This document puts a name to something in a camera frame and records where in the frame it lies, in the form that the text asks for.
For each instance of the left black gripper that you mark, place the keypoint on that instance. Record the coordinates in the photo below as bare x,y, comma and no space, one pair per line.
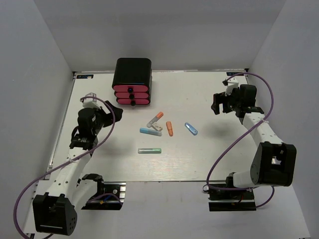
109,117

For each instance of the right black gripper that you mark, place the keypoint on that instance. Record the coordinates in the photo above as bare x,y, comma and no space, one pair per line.
219,98

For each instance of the pink drawer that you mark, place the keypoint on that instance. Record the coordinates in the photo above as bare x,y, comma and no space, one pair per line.
133,95
133,102
130,88

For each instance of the black drawer cabinet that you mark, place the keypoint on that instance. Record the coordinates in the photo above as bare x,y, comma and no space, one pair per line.
133,71

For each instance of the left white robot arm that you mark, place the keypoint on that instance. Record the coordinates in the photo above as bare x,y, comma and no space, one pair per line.
55,211

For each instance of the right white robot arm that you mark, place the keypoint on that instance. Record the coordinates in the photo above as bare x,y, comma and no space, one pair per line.
274,161

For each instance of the right blue corner label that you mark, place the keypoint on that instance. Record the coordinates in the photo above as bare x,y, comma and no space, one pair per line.
234,73

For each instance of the blue corner label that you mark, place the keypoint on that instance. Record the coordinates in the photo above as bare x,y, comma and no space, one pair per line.
234,73
88,76

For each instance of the blue capped highlighter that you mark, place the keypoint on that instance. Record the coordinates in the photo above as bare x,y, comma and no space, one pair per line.
150,131

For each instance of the small staples box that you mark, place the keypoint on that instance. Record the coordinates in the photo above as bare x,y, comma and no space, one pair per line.
156,126

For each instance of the orange capped highlighter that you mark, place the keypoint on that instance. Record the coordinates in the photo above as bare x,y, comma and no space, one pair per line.
155,119

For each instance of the left blue corner label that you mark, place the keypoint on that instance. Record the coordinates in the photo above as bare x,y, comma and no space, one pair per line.
88,76

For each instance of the green capped highlighter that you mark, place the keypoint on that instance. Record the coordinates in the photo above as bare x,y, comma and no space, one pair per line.
149,150

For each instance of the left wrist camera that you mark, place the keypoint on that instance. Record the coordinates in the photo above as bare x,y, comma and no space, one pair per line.
89,100

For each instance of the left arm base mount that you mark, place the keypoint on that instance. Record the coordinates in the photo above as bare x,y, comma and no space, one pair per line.
110,197

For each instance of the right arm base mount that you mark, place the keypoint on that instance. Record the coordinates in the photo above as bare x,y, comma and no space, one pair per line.
230,201

